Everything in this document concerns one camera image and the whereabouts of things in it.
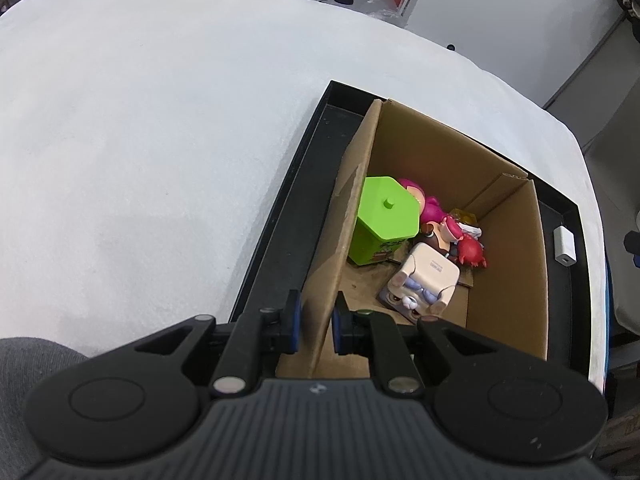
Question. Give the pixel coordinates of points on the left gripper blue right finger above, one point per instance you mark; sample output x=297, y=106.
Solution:
x=343, y=334

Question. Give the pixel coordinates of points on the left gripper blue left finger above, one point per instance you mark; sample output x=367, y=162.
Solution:
x=290, y=320

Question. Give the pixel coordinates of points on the purple white block figure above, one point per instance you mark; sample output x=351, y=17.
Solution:
x=423, y=285

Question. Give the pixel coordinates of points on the green hexagonal container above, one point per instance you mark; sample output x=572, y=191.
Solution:
x=387, y=216

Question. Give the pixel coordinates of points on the brown pink small figure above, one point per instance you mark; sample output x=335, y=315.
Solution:
x=441, y=235

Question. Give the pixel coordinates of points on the red crab toy figure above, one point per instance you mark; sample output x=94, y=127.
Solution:
x=469, y=251

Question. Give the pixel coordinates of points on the magenta cartoon figure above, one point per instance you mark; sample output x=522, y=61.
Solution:
x=430, y=209

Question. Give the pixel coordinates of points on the brown cardboard box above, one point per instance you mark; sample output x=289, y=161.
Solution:
x=507, y=302

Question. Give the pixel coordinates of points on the white USB charger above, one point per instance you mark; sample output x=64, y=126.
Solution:
x=564, y=246

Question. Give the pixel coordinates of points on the black shallow tray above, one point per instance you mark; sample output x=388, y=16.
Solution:
x=283, y=256

